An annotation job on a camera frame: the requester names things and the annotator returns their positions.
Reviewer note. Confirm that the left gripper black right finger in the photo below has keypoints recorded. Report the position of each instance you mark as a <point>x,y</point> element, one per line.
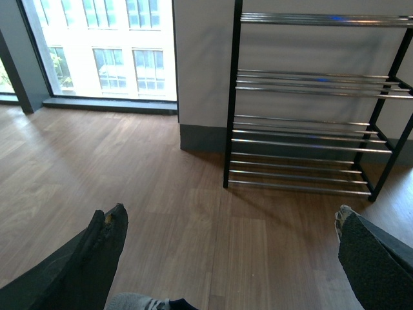
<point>378,266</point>

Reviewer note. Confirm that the dark grey window frame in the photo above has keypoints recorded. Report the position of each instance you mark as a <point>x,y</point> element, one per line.
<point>94,55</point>

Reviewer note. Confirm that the black metal shoe rack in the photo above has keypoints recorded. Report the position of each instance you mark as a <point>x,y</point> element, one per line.
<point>312,98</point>

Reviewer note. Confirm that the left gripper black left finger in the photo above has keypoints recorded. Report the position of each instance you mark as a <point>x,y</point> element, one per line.
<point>79,274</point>

